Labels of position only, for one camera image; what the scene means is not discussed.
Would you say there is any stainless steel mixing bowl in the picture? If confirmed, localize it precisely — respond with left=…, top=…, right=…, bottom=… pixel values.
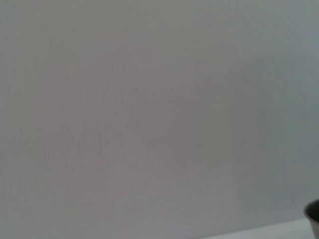
left=303, top=199, right=319, bottom=239

